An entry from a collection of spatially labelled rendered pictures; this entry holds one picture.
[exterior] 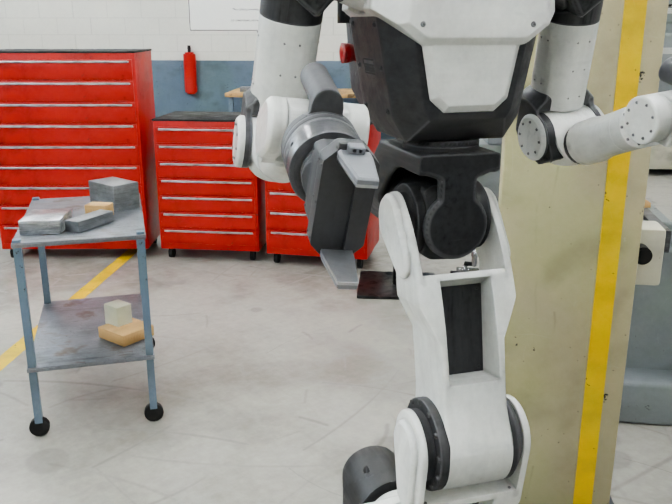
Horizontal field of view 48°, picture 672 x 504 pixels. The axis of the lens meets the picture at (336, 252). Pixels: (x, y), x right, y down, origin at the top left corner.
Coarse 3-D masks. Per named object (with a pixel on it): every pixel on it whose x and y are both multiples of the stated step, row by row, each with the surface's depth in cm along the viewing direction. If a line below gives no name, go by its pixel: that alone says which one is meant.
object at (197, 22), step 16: (192, 0) 922; (208, 0) 920; (224, 0) 919; (240, 0) 917; (256, 0) 916; (192, 16) 927; (208, 16) 926; (224, 16) 924; (240, 16) 923; (256, 16) 921
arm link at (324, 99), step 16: (320, 64) 89; (304, 80) 87; (320, 80) 84; (320, 96) 82; (336, 96) 82; (288, 112) 87; (304, 112) 86; (320, 112) 83; (336, 112) 83; (352, 112) 89; (368, 112) 90; (288, 128) 83; (368, 128) 89
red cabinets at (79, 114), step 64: (0, 64) 510; (64, 64) 510; (128, 64) 510; (0, 128) 522; (64, 128) 522; (128, 128) 522; (192, 128) 520; (0, 192) 534; (64, 192) 535; (192, 192) 533; (256, 192) 529
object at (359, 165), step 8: (352, 144) 70; (360, 144) 70; (344, 152) 70; (352, 152) 70; (360, 152) 70; (368, 152) 71; (344, 160) 69; (352, 160) 69; (360, 160) 69; (368, 160) 69; (344, 168) 69; (352, 168) 67; (360, 168) 67; (368, 168) 68; (352, 176) 67; (360, 176) 66; (368, 176) 66; (376, 176) 66; (360, 184) 66; (368, 184) 66; (376, 184) 66
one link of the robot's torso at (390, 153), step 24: (384, 144) 123; (408, 144) 115; (384, 168) 124; (408, 168) 114; (432, 168) 110; (456, 168) 112; (480, 168) 113; (384, 192) 127; (456, 192) 113; (432, 216) 113; (456, 216) 114; (480, 216) 115; (432, 240) 114; (456, 240) 115; (480, 240) 116
